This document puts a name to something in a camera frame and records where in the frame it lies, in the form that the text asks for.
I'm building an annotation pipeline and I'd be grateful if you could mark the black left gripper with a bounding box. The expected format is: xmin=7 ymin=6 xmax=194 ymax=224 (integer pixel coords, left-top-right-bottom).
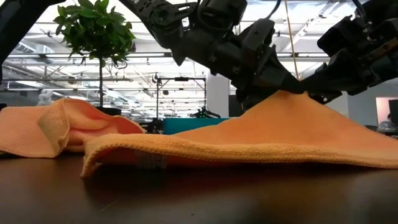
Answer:
xmin=172 ymin=19 xmax=305 ymax=110

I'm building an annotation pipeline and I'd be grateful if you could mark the black wall monitor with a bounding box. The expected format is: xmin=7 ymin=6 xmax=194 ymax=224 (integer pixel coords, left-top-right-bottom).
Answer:
xmin=388 ymin=99 xmax=398 ymax=125

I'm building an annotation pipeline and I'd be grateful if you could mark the person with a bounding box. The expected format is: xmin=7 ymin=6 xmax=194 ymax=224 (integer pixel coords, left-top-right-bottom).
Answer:
xmin=377 ymin=113 xmax=397 ymax=131

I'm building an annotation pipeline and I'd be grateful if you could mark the large golden microfiber towel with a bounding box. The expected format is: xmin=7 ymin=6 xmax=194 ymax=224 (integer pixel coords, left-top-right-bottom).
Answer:
xmin=81 ymin=90 xmax=398 ymax=178

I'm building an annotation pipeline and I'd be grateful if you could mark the yellow cable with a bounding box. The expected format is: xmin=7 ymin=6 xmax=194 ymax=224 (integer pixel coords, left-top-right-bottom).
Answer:
xmin=284 ymin=0 xmax=300 ymax=81

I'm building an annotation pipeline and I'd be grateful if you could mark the black plant pot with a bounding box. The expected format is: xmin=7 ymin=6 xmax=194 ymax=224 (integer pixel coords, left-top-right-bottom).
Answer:
xmin=95 ymin=106 xmax=123 ymax=117

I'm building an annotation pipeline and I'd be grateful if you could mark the white square column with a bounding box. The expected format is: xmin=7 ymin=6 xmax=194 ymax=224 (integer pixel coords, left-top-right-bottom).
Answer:
xmin=206 ymin=73 xmax=230 ymax=118

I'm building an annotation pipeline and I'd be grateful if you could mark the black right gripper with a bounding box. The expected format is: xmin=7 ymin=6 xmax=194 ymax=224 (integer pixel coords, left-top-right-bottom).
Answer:
xmin=300 ymin=16 xmax=398 ymax=105

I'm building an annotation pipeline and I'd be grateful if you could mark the black robot station frame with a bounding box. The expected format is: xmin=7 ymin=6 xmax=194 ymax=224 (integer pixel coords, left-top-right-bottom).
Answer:
xmin=155 ymin=76 xmax=208 ymax=119

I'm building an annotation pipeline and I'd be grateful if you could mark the green leafy plant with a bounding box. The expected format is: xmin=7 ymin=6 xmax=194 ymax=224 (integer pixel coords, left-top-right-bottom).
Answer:
xmin=52 ymin=0 xmax=137 ymax=108

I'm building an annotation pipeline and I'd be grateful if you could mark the teal plastic bin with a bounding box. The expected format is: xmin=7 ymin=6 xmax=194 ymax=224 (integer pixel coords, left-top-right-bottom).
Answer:
xmin=163 ymin=117 xmax=231 ymax=135

